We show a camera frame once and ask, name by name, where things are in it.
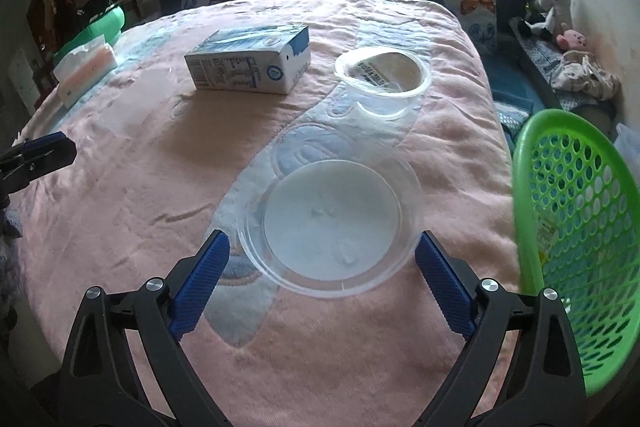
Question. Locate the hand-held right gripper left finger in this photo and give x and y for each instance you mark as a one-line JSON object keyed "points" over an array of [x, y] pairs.
{"points": [[200, 287]]}

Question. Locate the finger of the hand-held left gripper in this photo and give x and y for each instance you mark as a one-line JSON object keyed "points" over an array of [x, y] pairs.
{"points": [[40, 157]]}

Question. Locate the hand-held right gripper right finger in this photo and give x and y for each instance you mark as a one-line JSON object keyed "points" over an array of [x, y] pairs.
{"points": [[445, 287]]}

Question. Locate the clear round plastic lid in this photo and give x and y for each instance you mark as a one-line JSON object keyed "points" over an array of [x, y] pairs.
{"points": [[330, 217]]}

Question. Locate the green plastic basket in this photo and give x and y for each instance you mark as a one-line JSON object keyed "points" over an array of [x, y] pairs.
{"points": [[575, 207]]}

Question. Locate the clear round plastic container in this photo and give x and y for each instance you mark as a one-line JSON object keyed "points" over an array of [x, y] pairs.
{"points": [[382, 74]]}

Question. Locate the blue white milk carton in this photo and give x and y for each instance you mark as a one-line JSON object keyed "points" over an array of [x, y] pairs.
{"points": [[250, 57]]}

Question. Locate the pink white tissue pack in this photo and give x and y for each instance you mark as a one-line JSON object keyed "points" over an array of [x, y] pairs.
{"points": [[85, 72]]}

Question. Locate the hanging clothes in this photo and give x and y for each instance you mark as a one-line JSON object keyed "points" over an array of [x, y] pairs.
{"points": [[65, 7]]}

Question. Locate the printed cloth pile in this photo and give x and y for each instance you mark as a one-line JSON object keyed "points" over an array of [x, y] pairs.
{"points": [[585, 74]]}

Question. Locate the pink plush toy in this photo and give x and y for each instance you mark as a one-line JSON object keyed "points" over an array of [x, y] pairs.
{"points": [[571, 39]]}

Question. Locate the black white cow plush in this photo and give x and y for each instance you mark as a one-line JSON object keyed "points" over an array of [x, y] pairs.
{"points": [[555, 2]]}

